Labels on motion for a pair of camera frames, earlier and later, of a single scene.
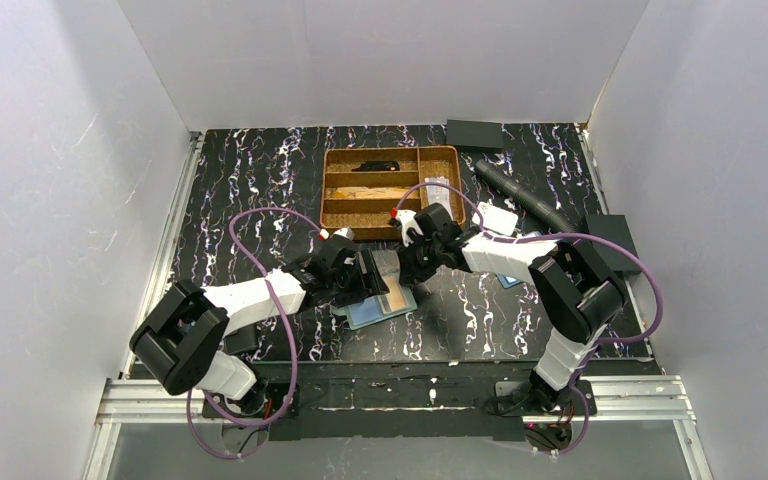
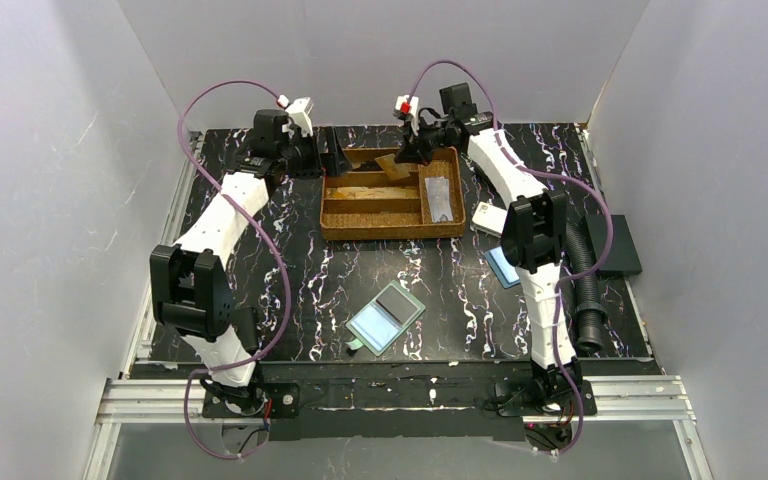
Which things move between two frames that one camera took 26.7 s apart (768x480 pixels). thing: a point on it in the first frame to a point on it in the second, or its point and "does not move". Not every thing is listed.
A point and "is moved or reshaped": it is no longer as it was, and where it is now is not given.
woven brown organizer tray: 361,187 does not move
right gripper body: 417,251 to 420,144
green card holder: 397,302 is moved or reshaped
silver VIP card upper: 436,193 does not move
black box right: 613,228 does not move
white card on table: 495,218 does not move
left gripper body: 363,273 to 321,155
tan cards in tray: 368,193 does not move
